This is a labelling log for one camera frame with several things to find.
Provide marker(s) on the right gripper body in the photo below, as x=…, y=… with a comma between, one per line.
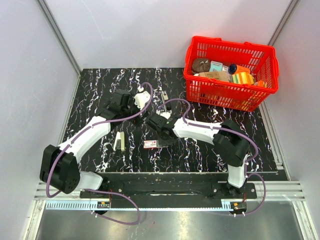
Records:
x=162, y=140

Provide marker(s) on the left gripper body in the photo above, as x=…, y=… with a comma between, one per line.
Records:
x=131, y=109

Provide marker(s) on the staple box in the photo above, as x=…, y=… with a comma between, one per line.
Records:
x=150, y=144

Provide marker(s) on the grey staple magazine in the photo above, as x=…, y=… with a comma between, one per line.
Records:
x=165, y=98

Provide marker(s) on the white stapler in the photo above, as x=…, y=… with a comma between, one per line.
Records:
x=119, y=143

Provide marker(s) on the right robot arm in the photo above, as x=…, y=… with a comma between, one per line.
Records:
x=228, y=140

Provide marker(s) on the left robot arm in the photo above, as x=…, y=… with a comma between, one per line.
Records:
x=60, y=164

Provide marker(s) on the brown round item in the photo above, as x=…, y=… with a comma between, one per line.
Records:
x=200, y=65

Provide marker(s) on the cardboard box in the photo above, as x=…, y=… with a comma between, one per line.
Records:
x=218, y=75

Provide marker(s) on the teal small box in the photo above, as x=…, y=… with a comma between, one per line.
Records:
x=215, y=66

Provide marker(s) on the blue capped orange bottle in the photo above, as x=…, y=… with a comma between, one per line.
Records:
x=235, y=69

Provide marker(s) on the red plastic basket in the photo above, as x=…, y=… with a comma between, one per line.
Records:
x=260, y=59

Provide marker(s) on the green orange box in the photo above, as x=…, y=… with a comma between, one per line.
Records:
x=243, y=78

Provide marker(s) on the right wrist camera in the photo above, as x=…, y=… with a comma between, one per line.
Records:
x=165, y=114

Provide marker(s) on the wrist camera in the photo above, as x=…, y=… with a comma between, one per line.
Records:
x=165, y=114
x=141, y=98

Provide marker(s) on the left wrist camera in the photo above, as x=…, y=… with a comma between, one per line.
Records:
x=141, y=98

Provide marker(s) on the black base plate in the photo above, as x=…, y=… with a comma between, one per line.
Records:
x=216, y=190

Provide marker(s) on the white cable duct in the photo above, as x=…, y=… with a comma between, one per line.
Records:
x=88, y=205

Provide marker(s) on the aluminium rail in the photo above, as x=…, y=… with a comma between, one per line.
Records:
x=271, y=190

